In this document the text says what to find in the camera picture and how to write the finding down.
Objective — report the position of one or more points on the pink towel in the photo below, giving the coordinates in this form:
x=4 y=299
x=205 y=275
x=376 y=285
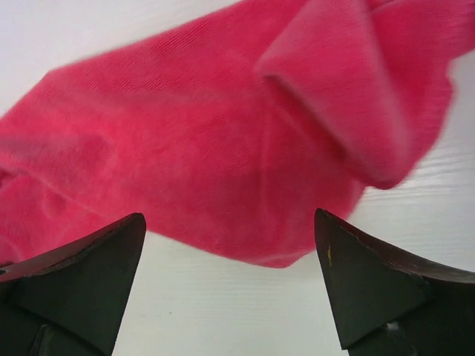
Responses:
x=229 y=131

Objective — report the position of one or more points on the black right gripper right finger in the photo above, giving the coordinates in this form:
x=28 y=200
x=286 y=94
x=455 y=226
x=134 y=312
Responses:
x=388 y=301

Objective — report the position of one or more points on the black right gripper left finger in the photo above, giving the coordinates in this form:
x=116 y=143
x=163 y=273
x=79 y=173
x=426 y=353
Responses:
x=71 y=300

